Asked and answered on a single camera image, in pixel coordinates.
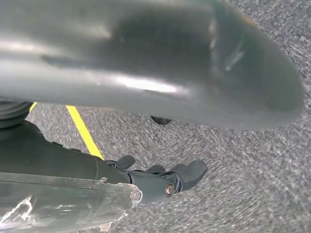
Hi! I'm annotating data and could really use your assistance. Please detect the yellow floor tape square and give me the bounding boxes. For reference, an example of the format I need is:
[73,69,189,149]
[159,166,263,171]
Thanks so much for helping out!
[29,102,105,161]

